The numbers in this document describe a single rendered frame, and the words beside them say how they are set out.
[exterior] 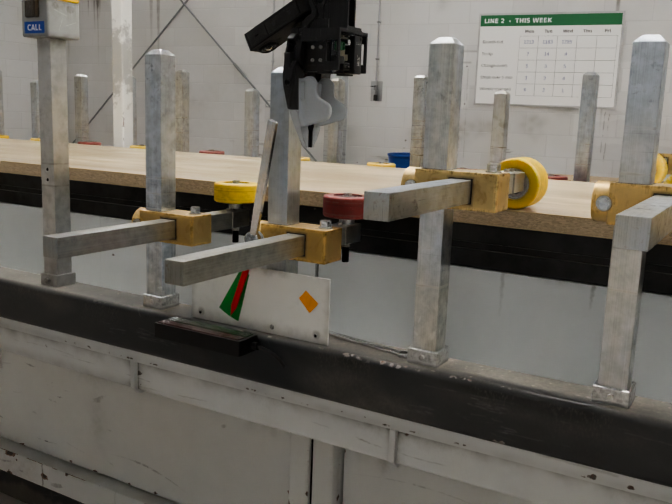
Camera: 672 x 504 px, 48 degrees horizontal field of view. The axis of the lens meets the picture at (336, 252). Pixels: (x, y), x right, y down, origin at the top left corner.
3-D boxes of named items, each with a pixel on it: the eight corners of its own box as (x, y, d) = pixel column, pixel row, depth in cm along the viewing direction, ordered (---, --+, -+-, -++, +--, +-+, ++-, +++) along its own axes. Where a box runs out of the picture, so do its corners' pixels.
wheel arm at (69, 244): (58, 265, 104) (57, 235, 103) (42, 262, 106) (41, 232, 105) (249, 230, 141) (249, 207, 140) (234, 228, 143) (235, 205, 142)
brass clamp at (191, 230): (189, 247, 122) (189, 216, 121) (128, 238, 129) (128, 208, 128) (214, 242, 127) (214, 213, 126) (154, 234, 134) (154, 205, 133)
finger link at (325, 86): (339, 149, 100) (341, 77, 98) (301, 146, 103) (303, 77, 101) (351, 148, 102) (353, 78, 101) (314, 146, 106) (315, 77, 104)
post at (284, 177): (282, 383, 118) (290, 66, 109) (264, 378, 120) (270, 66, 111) (294, 377, 121) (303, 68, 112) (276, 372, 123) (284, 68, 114)
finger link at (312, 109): (323, 149, 97) (327, 75, 95) (285, 146, 100) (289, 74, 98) (336, 149, 99) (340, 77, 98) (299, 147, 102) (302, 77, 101)
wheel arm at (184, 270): (184, 294, 89) (184, 258, 89) (162, 290, 91) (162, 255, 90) (360, 246, 126) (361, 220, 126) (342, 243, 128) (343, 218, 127)
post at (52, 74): (57, 287, 141) (49, 37, 133) (39, 283, 143) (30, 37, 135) (76, 283, 145) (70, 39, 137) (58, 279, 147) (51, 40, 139)
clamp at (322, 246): (324, 265, 110) (325, 231, 109) (249, 253, 117) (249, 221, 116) (343, 259, 115) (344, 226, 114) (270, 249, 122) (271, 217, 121)
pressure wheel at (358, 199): (354, 268, 121) (357, 196, 119) (312, 262, 125) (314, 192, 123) (377, 261, 128) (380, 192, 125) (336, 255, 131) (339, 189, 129)
